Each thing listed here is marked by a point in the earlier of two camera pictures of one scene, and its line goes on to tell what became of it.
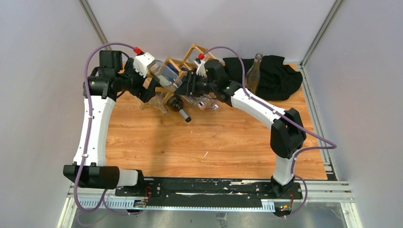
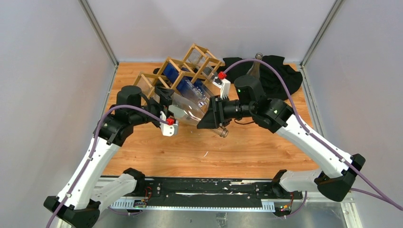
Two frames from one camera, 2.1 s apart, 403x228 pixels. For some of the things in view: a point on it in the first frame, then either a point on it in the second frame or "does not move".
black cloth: x=275 y=80 does not move
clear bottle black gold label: x=253 y=76 does not move
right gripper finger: x=186 y=89 → x=210 y=120
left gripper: x=140 y=91 → x=165 y=95
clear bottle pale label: x=167 y=76 → x=185 y=109
